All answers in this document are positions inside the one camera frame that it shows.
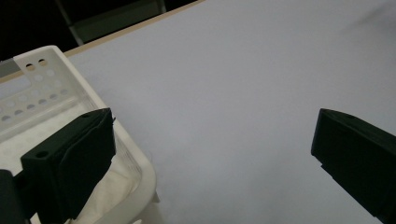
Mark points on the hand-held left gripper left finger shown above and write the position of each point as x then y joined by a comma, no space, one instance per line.
71,161

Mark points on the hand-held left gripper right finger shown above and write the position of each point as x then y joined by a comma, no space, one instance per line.
358,155

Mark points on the cream baby bodysuit brown trim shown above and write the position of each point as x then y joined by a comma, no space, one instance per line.
115,186

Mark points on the white perforated plastic basket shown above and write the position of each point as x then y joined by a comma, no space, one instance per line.
140,161

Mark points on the light wooden table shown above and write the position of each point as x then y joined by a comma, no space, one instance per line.
124,31

